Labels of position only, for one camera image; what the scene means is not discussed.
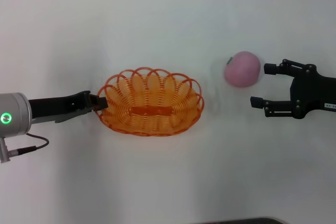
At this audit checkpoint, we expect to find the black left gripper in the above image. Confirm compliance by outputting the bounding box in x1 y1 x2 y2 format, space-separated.
27 90 109 120

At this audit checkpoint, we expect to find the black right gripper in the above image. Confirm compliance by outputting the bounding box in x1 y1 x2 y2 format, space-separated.
249 58 336 120

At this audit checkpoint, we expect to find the pink toy peach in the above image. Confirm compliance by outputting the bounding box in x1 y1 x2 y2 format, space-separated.
224 50 261 88

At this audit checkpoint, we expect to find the orange plastic wicker basket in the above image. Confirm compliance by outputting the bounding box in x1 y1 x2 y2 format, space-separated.
94 66 205 137

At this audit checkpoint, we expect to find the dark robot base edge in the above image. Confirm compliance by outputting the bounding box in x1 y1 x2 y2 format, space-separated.
199 217 286 224

